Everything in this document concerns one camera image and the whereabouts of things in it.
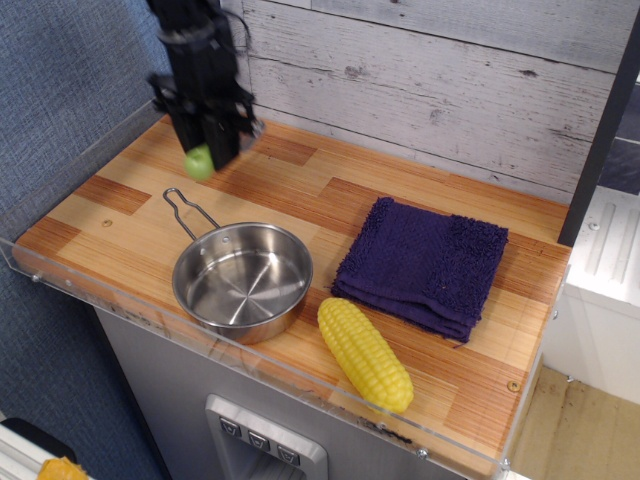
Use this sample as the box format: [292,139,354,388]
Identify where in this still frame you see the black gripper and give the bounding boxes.
[149,30,262,171]

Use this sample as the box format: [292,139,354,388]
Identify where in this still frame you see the green handled grey spatula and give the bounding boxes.
[184,144,215,181]

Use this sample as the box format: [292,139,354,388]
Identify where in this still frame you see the yellow toy corn cob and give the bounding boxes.
[317,298,414,414]

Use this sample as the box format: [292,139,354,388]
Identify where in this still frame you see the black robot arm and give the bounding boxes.
[148,1,264,181]

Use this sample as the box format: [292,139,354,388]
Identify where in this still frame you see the purple folded cloth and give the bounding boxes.
[332,197,509,343]

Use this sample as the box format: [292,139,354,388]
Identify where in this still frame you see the stainless steel pan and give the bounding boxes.
[163,188,313,344]

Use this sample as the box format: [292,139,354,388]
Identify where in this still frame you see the grey toy kitchen cabinet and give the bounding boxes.
[97,309,459,479]

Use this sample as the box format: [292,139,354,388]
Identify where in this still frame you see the silver dispenser button panel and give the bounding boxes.
[205,394,329,479]

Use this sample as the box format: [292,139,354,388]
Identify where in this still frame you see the yellow black object bottom left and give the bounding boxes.
[1,418,90,480]

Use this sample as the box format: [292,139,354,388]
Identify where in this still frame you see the clear acrylic guard rail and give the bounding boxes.
[0,69,572,475]

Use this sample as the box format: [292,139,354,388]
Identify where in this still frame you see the dark right shelf post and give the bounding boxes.
[557,11,639,247]

